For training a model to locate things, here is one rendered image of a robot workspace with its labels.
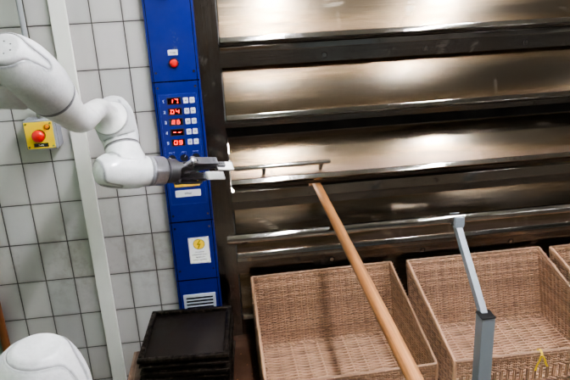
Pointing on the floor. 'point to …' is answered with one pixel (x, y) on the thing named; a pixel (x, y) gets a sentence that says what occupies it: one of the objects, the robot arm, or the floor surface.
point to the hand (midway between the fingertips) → (220, 170)
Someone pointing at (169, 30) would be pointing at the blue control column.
